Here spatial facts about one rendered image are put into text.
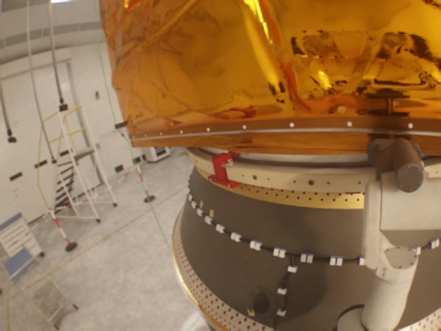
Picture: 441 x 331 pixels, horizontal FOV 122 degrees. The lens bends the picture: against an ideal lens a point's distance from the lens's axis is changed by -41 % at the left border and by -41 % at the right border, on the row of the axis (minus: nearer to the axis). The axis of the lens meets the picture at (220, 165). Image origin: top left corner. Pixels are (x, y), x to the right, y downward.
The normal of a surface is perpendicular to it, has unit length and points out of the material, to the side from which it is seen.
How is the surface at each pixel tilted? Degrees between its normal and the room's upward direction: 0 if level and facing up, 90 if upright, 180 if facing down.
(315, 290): 62
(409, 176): 90
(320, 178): 90
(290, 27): 88
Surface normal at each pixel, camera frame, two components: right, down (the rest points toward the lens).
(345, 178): -0.44, 0.39
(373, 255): -0.68, 0.16
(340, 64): -0.52, -0.05
